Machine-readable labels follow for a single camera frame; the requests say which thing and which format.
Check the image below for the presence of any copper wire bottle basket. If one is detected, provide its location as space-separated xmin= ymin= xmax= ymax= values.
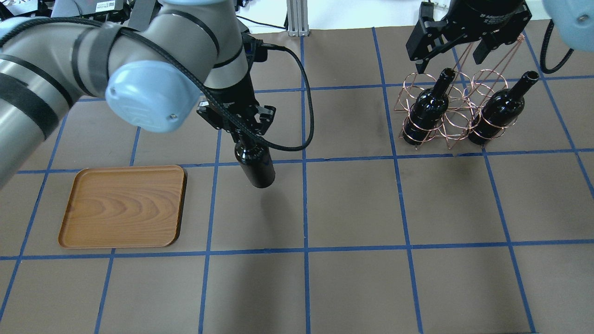
xmin=393 ymin=32 xmax=525 ymax=150

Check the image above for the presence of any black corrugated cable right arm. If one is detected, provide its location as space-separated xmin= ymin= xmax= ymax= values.
xmin=540 ymin=19 xmax=576 ymax=75

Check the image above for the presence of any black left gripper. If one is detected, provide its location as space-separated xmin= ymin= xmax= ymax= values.
xmin=196 ymin=79 xmax=277 ymax=141

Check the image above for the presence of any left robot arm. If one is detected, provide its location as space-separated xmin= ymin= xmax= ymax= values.
xmin=1 ymin=0 xmax=275 ymax=186

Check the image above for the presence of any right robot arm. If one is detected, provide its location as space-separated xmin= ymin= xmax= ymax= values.
xmin=406 ymin=0 xmax=594 ymax=73

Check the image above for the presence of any aluminium frame post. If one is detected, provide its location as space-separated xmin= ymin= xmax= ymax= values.
xmin=286 ymin=0 xmax=310 ymax=37

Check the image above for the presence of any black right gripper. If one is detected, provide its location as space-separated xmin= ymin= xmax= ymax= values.
xmin=406 ymin=0 xmax=532 ymax=74

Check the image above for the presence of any wooden tray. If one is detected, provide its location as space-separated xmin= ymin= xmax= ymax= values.
xmin=58 ymin=165 xmax=187 ymax=249

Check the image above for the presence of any dark wine bottle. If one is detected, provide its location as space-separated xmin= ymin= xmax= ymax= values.
xmin=467 ymin=71 xmax=540 ymax=146
xmin=402 ymin=68 xmax=456 ymax=146
xmin=234 ymin=135 xmax=276 ymax=188

